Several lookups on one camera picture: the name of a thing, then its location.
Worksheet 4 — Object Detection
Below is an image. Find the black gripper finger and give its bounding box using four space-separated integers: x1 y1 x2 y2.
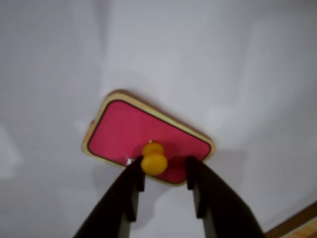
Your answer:
186 157 264 238
73 155 146 238

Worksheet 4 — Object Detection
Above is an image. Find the pink rectangle piece yellow pin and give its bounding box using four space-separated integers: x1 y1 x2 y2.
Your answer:
80 89 216 187

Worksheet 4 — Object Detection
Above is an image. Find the wooden shape puzzle board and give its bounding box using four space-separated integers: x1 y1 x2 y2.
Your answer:
264 202 317 238

